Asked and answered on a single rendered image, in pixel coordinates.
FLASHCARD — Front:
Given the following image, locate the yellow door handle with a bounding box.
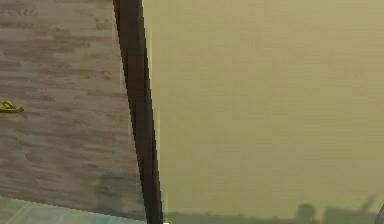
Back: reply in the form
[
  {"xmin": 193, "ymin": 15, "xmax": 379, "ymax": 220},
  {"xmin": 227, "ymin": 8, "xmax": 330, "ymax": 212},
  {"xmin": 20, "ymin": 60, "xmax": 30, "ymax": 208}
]
[{"xmin": 0, "ymin": 100, "xmax": 25, "ymax": 114}]

